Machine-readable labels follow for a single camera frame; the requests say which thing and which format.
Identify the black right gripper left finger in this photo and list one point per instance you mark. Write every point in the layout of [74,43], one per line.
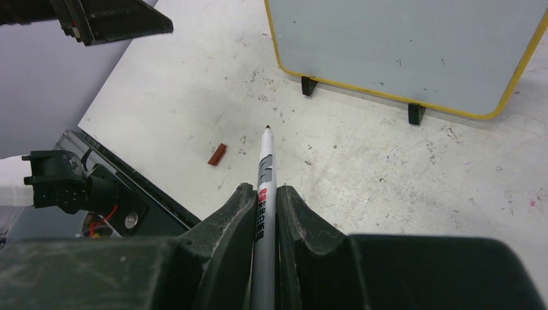
[208,267]

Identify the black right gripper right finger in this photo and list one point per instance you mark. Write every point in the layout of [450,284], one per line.
[323,268]

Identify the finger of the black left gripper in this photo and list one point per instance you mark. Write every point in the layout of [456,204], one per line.
[90,22]

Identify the white marker pen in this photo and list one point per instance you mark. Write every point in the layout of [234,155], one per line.
[262,293]

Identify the red marker cap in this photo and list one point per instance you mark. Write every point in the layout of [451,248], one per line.
[217,155]

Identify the yellow framed whiteboard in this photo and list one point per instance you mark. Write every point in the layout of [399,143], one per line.
[460,57]

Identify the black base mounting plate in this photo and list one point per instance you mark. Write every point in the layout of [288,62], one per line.
[143,209]

